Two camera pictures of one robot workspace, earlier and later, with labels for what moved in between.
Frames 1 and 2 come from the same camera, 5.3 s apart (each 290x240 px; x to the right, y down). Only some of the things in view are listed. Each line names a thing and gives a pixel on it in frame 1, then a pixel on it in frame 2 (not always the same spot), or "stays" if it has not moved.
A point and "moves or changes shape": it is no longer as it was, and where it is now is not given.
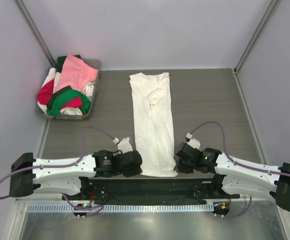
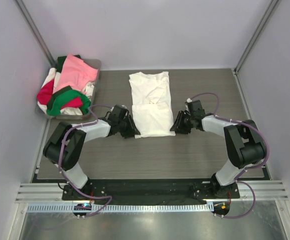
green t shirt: [65, 94] stays
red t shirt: [44, 94] stays
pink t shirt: [76, 73] stays
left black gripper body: [127, 173] to [122, 123]
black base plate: [151, 191] stays
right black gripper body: [186, 167] to [191, 117]
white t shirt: [153, 110] moves or changes shape
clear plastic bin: [97, 63] stays
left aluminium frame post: [42, 45] stays
